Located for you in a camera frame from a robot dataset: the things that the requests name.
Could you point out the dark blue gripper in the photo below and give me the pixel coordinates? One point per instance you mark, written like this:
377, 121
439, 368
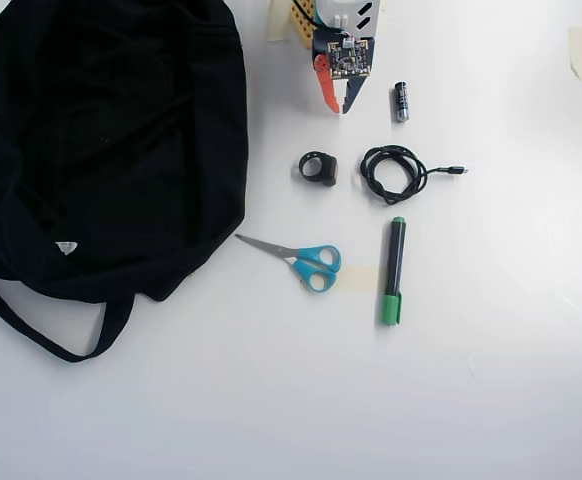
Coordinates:
327, 89

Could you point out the black marker with green cap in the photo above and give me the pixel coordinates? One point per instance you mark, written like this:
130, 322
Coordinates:
395, 250

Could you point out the grey and teal robot arm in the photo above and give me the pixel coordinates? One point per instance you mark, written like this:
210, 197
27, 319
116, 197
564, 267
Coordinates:
341, 10

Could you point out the black fabric bag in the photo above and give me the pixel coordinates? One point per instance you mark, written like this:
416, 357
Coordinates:
111, 150

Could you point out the black cylindrical battery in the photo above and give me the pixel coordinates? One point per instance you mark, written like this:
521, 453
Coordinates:
400, 102

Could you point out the yellow perforated base part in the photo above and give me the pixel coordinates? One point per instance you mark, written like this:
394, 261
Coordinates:
301, 30

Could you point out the small masking tape piece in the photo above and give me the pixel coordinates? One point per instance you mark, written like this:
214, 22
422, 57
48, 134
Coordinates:
384, 5

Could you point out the wide masking tape strip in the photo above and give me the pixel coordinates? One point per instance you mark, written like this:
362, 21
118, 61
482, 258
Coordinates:
361, 279

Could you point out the camera circuit board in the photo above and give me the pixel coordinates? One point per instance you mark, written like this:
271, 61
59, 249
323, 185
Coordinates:
349, 59

